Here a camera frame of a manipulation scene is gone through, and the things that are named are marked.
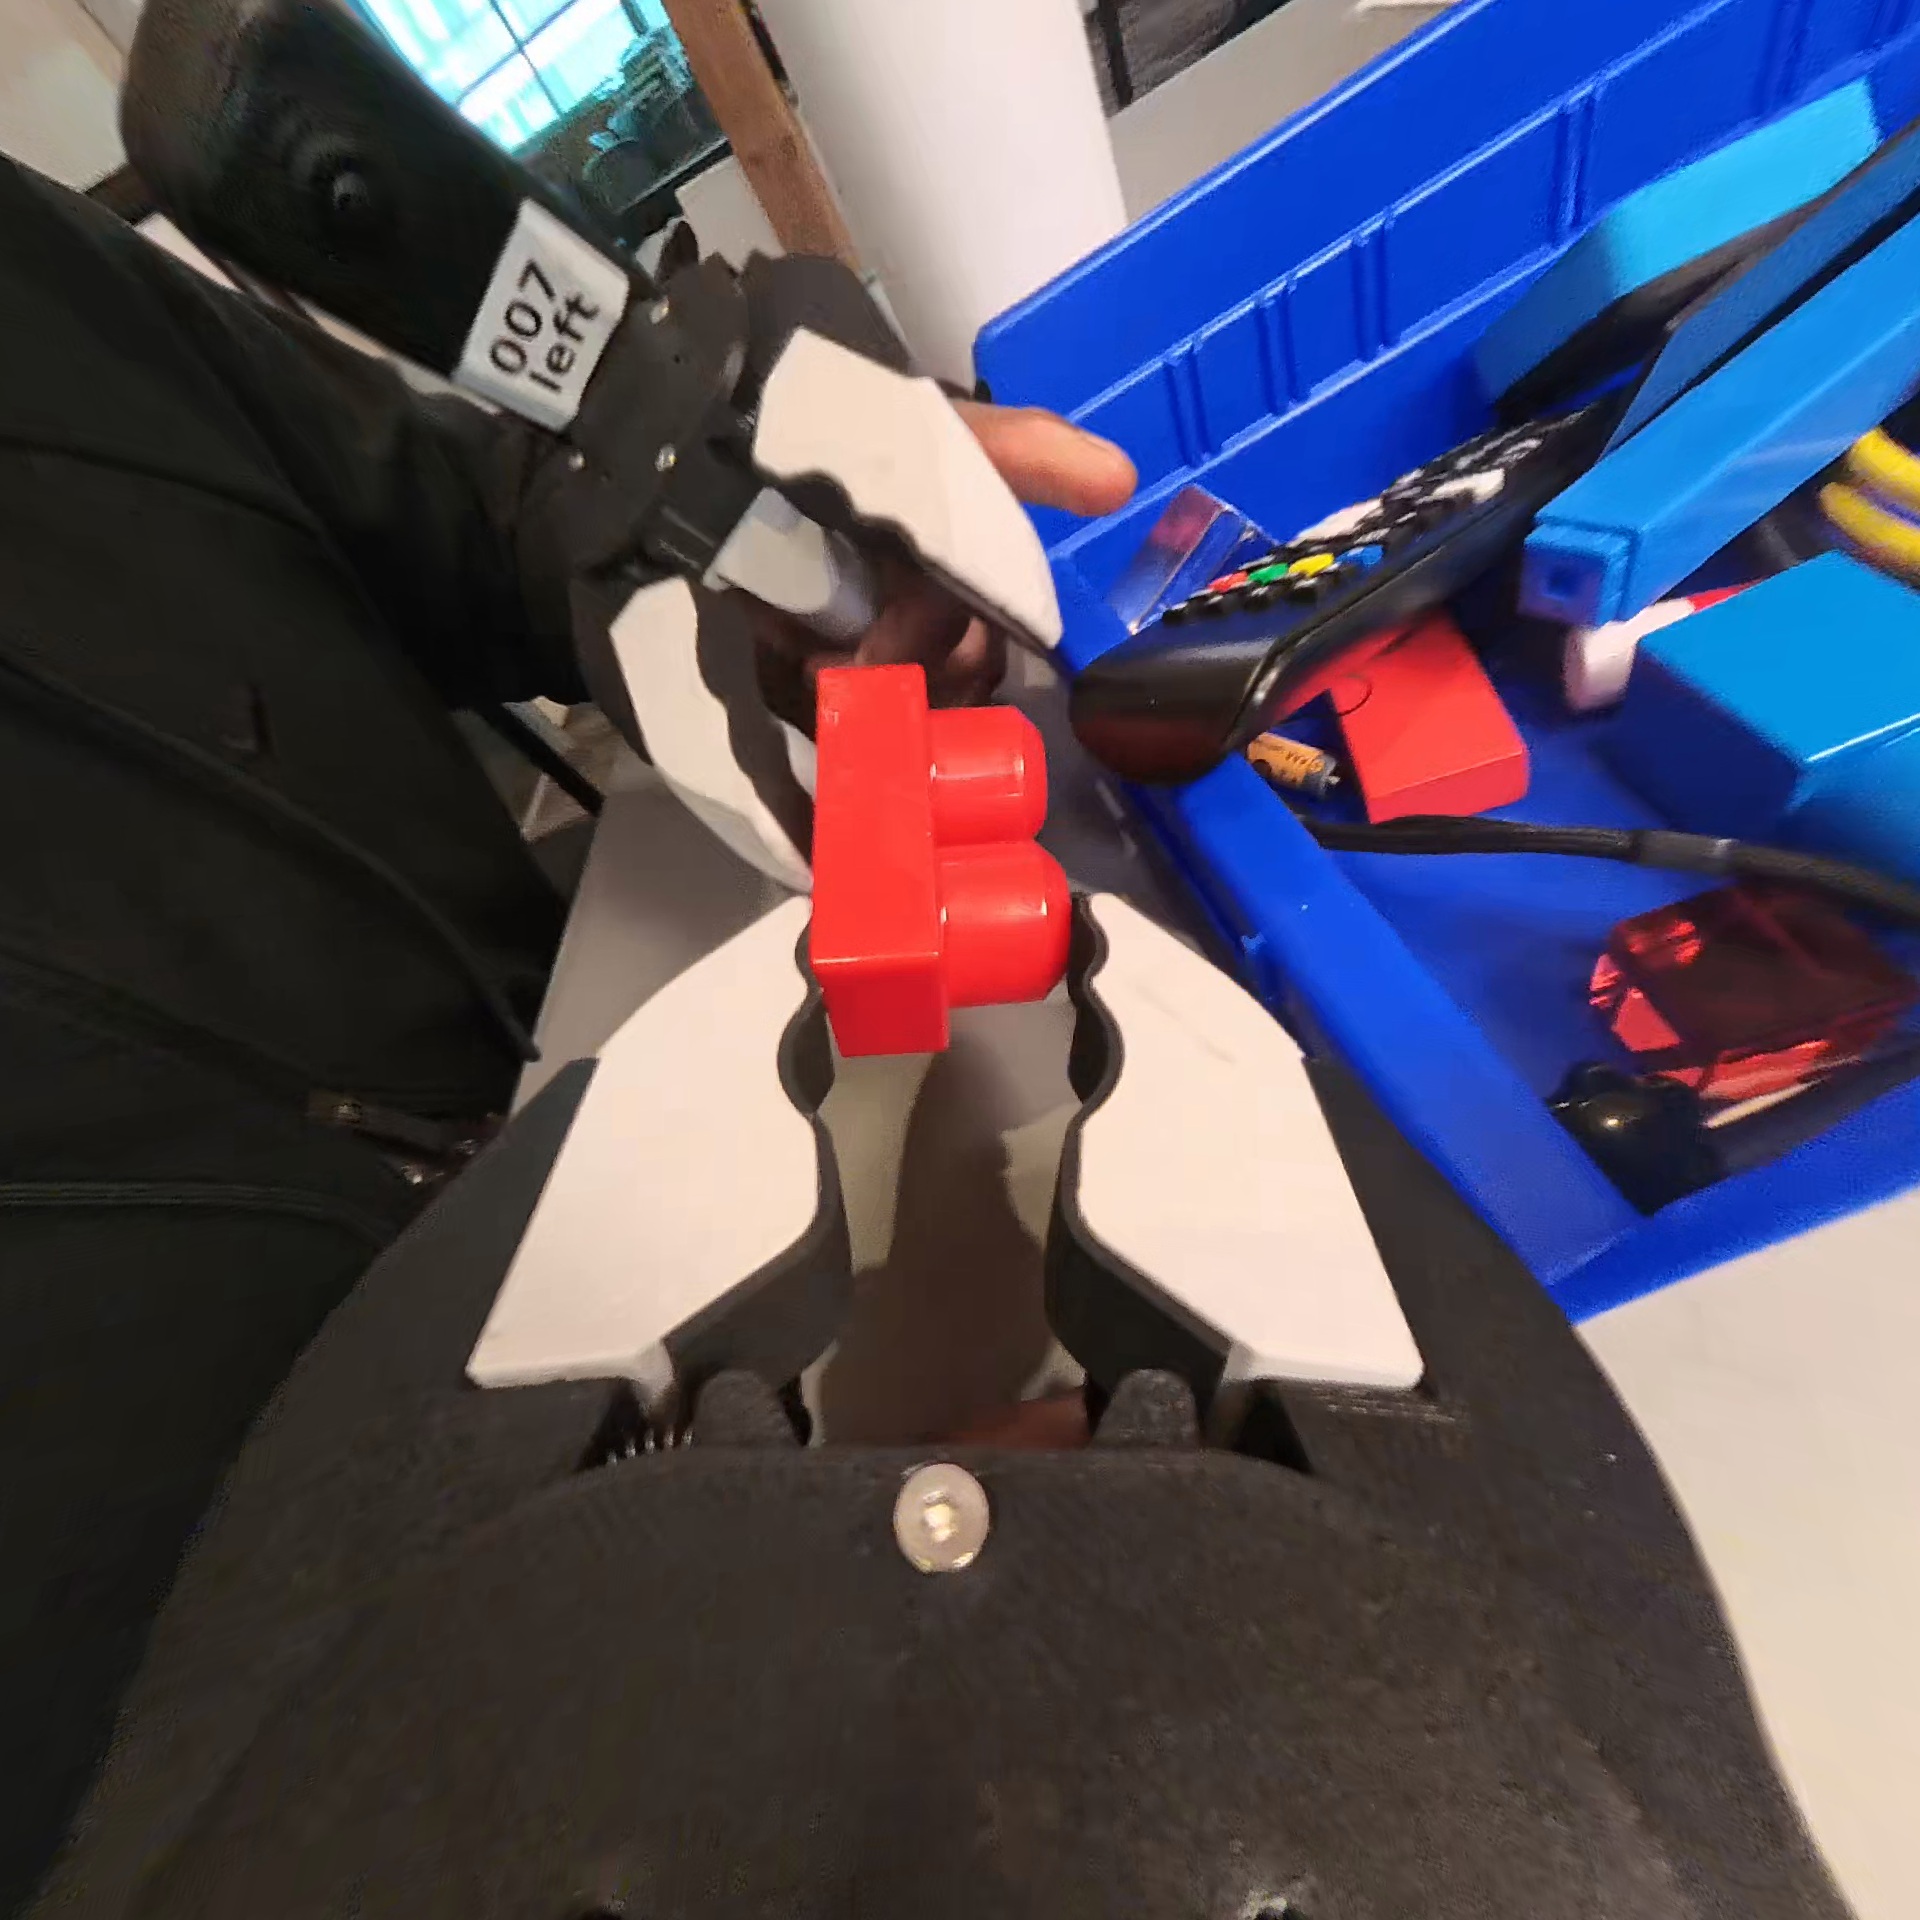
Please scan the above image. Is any white column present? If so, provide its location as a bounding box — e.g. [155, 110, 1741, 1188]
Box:
[754, 0, 1129, 394]

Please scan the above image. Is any black cable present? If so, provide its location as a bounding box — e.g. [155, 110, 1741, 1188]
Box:
[1304, 804, 1920, 926]

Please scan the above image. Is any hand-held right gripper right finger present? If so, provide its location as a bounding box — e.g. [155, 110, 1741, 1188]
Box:
[1044, 895, 1430, 1414]

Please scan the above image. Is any blue plastic bin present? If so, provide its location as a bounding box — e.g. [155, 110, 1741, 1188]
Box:
[976, 0, 1920, 1327]

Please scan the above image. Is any person's left forearm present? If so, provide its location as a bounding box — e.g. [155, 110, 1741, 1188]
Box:
[0, 151, 632, 723]

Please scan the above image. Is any long blue bar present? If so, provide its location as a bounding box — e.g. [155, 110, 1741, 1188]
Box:
[1518, 226, 1920, 628]

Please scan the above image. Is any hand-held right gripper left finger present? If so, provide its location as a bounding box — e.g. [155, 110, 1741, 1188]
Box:
[464, 895, 859, 1392]

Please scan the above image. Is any red building block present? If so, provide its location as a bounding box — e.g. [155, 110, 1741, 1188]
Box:
[806, 660, 1078, 1063]

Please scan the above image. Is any red translucent box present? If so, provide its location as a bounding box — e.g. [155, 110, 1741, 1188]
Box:
[1588, 886, 1920, 1110]

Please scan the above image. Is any white and red piece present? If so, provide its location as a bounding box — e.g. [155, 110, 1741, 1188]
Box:
[1557, 582, 1746, 710]

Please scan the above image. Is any light blue flat block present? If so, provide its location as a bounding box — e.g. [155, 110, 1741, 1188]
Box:
[1464, 75, 1895, 412]

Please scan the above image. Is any black remote control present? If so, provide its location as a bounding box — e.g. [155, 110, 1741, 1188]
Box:
[1067, 124, 1920, 785]

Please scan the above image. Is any flat red block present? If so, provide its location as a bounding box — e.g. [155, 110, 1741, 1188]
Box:
[1327, 614, 1534, 828]

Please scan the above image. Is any yellow network cable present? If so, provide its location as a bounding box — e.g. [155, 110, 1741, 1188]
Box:
[1818, 426, 1920, 586]

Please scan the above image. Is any window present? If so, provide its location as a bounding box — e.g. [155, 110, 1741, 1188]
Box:
[349, 0, 741, 228]

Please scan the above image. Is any wooden post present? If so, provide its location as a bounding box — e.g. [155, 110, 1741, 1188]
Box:
[660, 0, 860, 276]

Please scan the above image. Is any person's left hand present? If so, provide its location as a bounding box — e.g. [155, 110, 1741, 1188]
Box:
[751, 403, 1143, 710]

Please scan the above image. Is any blue plastic block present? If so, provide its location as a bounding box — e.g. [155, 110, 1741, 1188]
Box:
[1626, 548, 1920, 891]

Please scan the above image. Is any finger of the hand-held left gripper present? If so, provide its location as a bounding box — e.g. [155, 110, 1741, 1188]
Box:
[603, 576, 825, 895]
[704, 326, 1067, 652]

